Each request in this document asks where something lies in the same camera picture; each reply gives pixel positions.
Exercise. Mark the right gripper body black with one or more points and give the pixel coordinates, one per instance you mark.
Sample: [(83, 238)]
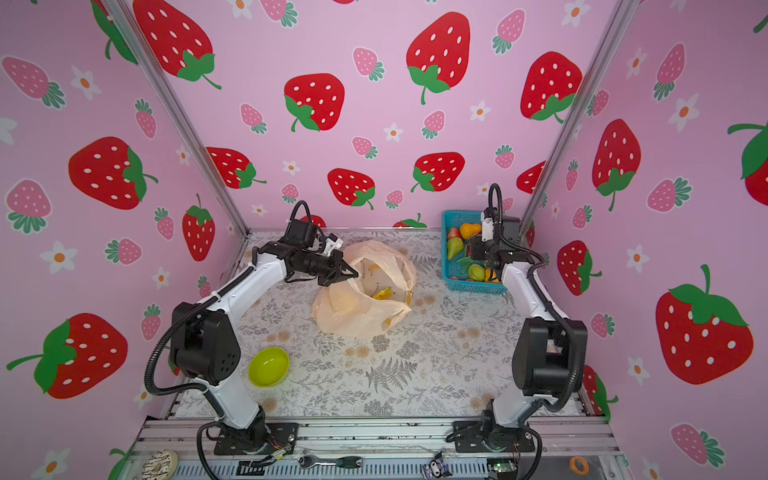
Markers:
[(482, 251)]

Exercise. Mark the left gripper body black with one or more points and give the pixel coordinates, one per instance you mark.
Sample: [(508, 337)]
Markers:
[(320, 267)]

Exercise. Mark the translucent beige plastic bag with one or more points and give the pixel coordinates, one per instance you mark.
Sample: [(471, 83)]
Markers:
[(348, 308)]

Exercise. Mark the yellow fake banana bunch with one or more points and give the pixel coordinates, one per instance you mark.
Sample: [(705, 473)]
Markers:
[(384, 294)]

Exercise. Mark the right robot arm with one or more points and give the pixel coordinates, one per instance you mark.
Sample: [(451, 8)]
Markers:
[(549, 357)]

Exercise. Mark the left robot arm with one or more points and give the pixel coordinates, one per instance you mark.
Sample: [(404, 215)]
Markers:
[(200, 350)]

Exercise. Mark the orange yellow fake mango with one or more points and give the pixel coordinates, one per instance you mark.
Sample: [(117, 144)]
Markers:
[(468, 230)]

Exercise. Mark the green fake pear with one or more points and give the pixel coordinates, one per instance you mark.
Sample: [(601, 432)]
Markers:
[(454, 246)]

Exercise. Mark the teal plastic basket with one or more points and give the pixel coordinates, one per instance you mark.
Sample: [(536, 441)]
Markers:
[(455, 272)]

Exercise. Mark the lime green bowl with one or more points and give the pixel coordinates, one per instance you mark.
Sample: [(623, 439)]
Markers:
[(269, 367)]

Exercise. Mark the white sprinkled donut toy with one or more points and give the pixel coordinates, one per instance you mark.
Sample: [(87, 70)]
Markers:
[(160, 466)]

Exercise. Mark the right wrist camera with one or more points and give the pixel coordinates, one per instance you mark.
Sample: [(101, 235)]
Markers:
[(488, 229)]

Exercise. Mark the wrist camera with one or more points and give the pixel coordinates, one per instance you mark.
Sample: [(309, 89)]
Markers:
[(488, 229), (331, 243)]

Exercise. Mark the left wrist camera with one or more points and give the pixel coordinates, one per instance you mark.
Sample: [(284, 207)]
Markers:
[(331, 243)]

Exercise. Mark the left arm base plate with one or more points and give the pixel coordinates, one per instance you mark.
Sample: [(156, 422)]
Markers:
[(263, 439)]

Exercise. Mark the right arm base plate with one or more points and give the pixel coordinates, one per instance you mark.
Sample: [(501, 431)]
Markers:
[(469, 437)]

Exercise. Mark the ratchet screwdriver green handle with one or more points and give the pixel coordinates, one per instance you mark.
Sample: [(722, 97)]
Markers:
[(308, 461)]

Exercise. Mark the aluminium frame rail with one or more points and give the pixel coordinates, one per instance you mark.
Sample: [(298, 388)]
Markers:
[(392, 448)]

